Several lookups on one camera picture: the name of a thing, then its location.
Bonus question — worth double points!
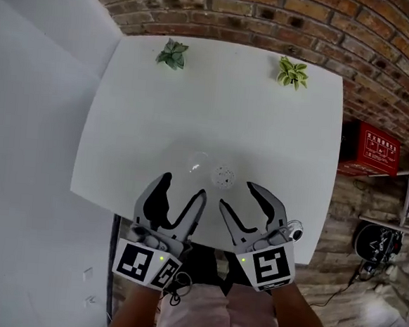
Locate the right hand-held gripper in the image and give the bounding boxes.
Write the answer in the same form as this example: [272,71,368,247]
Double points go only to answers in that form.
[212,179,303,295]

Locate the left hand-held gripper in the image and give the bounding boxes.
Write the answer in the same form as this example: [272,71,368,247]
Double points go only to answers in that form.
[110,168,210,295]

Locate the white perforated cup lid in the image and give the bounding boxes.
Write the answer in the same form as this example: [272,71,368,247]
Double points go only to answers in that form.
[209,162,238,191]

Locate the person's right forearm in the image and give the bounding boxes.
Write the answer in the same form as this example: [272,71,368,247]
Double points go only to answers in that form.
[268,281,330,327]

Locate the person's left forearm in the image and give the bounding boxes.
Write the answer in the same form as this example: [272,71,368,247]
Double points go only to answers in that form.
[106,281,166,327]

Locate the white square table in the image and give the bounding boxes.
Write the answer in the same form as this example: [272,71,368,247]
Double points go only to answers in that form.
[65,27,350,269]

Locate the person's pink shorts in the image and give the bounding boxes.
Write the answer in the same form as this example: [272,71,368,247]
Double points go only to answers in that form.
[156,277,286,327]

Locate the red fire extinguisher box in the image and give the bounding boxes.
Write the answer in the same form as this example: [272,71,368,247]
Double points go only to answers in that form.
[337,119,403,181]

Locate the light green potted plant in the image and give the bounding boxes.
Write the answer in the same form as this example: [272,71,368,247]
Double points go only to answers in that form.
[275,55,311,93]

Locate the dark green potted plant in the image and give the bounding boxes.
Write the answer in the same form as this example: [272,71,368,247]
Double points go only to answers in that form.
[154,37,190,72]

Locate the grey table cable grommet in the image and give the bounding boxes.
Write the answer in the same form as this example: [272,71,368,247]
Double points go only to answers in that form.
[285,219,306,243]

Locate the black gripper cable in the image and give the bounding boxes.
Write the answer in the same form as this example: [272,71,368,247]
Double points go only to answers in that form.
[160,270,193,307]

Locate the black floor cable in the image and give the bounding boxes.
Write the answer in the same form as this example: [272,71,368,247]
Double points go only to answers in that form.
[308,262,363,309]

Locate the black helmet with cables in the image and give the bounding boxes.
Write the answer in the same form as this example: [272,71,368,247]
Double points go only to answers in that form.
[353,222,405,264]

